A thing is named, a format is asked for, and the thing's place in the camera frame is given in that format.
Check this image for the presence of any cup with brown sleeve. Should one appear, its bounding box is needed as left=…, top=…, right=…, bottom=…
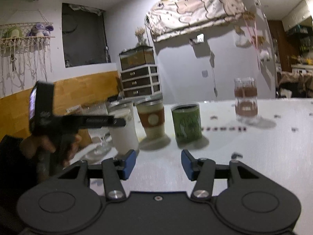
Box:
left=136, top=99, right=167, bottom=140

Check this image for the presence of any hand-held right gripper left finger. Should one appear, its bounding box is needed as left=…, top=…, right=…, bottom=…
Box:
left=57, top=149, right=136, bottom=200

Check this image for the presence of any purple plush toy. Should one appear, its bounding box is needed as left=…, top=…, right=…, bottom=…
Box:
left=26, top=23, right=54, bottom=38

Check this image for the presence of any brown drawer cabinet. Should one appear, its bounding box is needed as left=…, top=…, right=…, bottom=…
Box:
left=120, top=65, right=162, bottom=98

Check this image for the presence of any glass terrarium tank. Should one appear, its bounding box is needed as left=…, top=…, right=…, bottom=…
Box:
left=119, top=46, right=156, bottom=70

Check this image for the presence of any green patterned cup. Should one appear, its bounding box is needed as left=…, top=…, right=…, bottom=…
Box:
left=171, top=103, right=203, bottom=143

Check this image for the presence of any person's left hand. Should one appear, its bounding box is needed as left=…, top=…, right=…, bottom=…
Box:
left=21, top=133, right=83, bottom=168

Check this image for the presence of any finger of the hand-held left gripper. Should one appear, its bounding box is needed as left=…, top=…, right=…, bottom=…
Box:
left=81, top=116, right=127, bottom=129

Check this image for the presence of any dried flower bunch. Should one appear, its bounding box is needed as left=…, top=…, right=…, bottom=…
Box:
left=135, top=27, right=146, bottom=46

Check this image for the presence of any green plush toy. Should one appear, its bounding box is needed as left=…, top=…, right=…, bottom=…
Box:
left=3, top=26, right=23, bottom=40

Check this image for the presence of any glass cup with brown band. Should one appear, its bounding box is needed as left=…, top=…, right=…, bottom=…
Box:
left=234, top=77, right=259, bottom=123

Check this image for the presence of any steel tumbler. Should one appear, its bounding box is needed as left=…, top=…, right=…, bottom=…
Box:
left=108, top=101, right=135, bottom=123

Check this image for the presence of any white cup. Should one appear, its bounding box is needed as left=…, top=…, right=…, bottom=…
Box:
left=108, top=109, right=140, bottom=155

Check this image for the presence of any kitchen shelf unit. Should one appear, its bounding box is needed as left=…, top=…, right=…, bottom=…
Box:
left=274, top=17, right=313, bottom=75

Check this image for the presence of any hanging cable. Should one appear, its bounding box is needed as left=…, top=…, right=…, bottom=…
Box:
left=210, top=51, right=219, bottom=97

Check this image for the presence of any macrame hanging shelf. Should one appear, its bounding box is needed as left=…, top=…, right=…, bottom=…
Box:
left=0, top=10, right=55, bottom=96

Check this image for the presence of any person's left forearm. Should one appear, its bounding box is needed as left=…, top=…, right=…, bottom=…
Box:
left=0, top=135, right=64, bottom=216

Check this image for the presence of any white power strip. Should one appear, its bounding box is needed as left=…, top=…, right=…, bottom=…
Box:
left=66, top=105, right=83, bottom=114

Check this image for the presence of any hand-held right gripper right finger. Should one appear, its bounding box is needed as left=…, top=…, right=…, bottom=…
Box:
left=181, top=149, right=263, bottom=199

